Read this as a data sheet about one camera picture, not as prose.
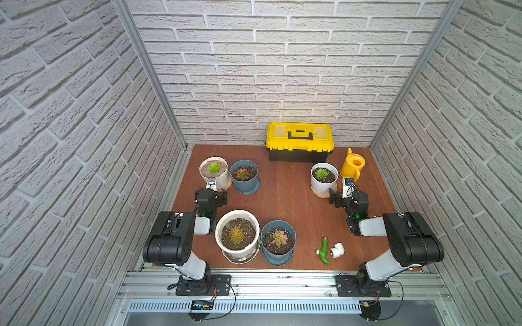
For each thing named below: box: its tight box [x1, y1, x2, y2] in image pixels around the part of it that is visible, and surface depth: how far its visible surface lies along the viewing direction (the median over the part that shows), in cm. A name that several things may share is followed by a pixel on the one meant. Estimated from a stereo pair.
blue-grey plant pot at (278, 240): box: [261, 219, 297, 265], surface depth 79 cm
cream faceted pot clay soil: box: [199, 156, 230, 192], surface depth 97 cm
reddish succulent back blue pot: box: [235, 167, 250, 181], surface depth 97 cm
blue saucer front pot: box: [261, 241, 297, 267], surface depth 77 cm
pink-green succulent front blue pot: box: [271, 229, 288, 248], surface depth 78 cm
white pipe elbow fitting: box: [329, 242, 346, 259], surface depth 82 cm
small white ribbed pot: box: [310, 162, 340, 194], surface depth 97 cm
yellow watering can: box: [340, 147, 366, 183], surface depth 101 cm
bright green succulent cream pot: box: [207, 162, 221, 175], surface depth 96 cm
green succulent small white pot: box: [314, 168, 330, 179], surface depth 97 cm
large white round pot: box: [214, 209, 261, 259], surface depth 78 cm
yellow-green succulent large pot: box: [228, 225, 246, 244], surface depth 77 cm
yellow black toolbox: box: [265, 122, 335, 163], surface depth 103 cm
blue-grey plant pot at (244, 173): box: [229, 159, 259, 193], surface depth 97 cm
